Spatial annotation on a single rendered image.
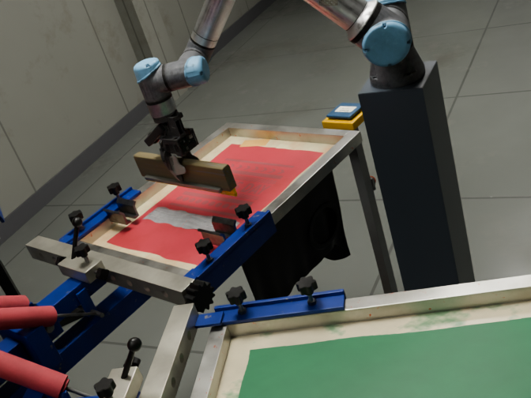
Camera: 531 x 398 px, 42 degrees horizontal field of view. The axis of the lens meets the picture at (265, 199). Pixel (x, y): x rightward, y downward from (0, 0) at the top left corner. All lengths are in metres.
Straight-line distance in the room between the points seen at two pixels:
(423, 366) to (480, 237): 1.99
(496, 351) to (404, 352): 0.17
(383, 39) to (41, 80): 3.76
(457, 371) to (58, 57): 4.41
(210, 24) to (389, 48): 0.50
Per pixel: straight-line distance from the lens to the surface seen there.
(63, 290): 1.86
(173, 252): 1.97
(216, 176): 1.93
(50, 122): 5.23
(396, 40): 1.73
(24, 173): 5.03
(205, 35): 1.95
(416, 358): 1.41
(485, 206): 3.54
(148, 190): 2.31
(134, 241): 2.11
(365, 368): 1.41
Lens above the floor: 1.93
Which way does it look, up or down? 28 degrees down
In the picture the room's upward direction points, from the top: 18 degrees counter-clockwise
